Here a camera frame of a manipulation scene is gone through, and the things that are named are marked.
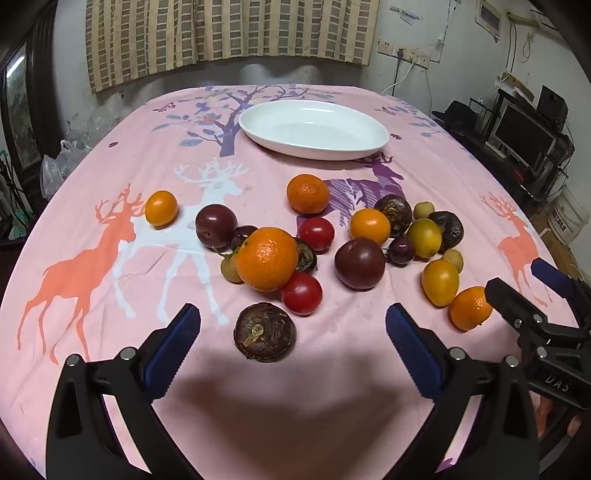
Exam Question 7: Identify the white power cable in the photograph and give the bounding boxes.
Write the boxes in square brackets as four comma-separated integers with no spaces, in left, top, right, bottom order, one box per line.
[379,60,416,95]

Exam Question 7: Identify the black speaker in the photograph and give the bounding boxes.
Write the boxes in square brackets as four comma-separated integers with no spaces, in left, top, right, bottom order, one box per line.
[538,85,568,123]

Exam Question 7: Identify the white plastic bucket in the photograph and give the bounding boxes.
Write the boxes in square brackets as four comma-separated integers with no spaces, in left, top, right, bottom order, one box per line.
[545,187,585,245]

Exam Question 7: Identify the large orange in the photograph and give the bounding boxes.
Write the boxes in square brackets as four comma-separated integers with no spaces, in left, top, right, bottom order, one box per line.
[235,226,299,293]

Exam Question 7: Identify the brown passion fruit front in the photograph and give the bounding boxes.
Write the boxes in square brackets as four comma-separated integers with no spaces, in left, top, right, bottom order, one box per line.
[233,302,297,363]

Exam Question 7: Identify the framed picture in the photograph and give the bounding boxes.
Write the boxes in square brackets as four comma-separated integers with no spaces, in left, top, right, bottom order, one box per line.
[2,44,44,171]

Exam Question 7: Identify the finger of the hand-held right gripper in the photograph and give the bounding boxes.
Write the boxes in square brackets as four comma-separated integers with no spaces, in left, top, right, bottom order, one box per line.
[530,257,591,324]
[485,278,556,340]

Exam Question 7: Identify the clear plastic wrap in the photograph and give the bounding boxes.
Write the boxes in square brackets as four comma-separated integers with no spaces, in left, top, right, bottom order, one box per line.
[67,108,125,148]

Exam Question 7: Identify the black hat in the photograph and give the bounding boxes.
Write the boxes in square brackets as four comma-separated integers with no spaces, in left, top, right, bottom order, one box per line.
[431,100,485,134]

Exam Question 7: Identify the round orange yellow fruit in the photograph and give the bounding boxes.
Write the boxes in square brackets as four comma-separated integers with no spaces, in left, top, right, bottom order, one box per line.
[144,190,179,227]
[349,208,392,246]

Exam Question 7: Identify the dark red cherry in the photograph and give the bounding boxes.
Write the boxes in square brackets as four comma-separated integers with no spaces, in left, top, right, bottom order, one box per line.
[230,224,259,252]
[387,237,416,267]

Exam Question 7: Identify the white wall sockets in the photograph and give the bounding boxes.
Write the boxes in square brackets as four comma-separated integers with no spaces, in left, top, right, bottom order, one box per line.
[379,39,432,69]

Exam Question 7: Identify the white wall fuse box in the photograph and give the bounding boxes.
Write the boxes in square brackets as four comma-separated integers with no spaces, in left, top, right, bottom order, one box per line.
[475,0,504,40]

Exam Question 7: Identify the dark purple plum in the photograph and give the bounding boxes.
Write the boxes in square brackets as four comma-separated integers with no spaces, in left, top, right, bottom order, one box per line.
[195,204,238,251]
[334,237,386,291]

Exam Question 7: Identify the white plastic bag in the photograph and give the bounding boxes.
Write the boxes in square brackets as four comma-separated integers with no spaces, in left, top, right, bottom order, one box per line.
[41,141,93,199]

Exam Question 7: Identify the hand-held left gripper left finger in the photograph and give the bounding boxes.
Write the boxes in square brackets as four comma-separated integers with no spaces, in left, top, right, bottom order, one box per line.
[46,303,201,480]

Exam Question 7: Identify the red cherry tomato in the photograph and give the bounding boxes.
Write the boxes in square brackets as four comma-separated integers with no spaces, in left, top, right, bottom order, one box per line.
[296,216,335,254]
[281,272,323,316]

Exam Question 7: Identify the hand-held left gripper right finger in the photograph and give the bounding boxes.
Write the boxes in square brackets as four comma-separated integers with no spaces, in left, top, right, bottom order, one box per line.
[386,303,539,480]

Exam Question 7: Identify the beige checked curtain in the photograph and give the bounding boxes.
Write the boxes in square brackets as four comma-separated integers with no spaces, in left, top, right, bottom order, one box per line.
[85,0,380,94]

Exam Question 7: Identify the small tangerine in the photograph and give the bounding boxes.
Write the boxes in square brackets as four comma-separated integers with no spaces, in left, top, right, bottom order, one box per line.
[449,286,494,332]

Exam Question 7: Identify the brown passion fruit back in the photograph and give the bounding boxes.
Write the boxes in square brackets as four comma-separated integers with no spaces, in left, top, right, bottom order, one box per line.
[373,194,413,237]

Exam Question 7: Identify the pink deer print tablecloth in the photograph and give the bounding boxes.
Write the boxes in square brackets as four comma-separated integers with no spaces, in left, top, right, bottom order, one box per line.
[0,84,587,480]

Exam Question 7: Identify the oval yellow kumquat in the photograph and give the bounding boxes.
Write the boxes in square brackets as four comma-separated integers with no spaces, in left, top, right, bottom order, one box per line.
[420,259,461,308]

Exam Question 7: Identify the computer monitor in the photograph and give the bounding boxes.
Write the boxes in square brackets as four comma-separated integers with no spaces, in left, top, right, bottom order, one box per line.
[489,102,559,169]

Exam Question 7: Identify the white oval plate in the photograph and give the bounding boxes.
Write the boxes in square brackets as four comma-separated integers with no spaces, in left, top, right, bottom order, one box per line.
[239,100,390,161]

